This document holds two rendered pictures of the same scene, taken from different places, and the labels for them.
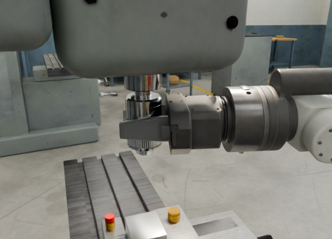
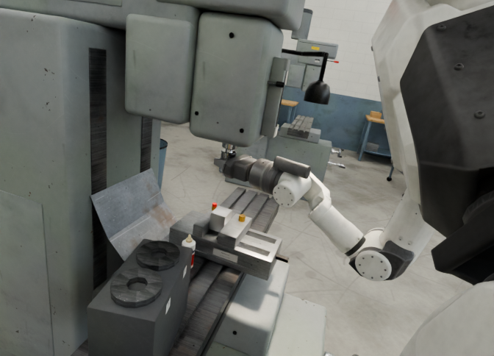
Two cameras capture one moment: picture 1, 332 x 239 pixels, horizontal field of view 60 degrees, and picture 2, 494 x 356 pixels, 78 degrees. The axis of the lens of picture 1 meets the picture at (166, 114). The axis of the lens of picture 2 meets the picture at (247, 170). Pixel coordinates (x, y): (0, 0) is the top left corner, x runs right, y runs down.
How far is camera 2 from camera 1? 0.64 m
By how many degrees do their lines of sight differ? 33
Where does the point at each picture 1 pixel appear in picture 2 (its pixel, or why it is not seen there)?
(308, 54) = not seen: outside the picture
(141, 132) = (220, 164)
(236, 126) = (249, 173)
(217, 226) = (264, 238)
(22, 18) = (176, 116)
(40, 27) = (180, 119)
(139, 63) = (208, 135)
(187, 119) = (231, 163)
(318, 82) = (288, 167)
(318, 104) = (287, 177)
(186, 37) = (224, 132)
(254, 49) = not seen: outside the picture
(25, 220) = not seen: hidden behind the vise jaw
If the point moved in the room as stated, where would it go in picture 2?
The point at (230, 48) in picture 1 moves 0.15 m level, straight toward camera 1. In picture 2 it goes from (241, 139) to (190, 142)
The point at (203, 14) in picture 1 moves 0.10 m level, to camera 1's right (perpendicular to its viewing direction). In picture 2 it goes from (231, 125) to (262, 134)
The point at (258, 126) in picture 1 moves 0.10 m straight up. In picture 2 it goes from (257, 176) to (264, 141)
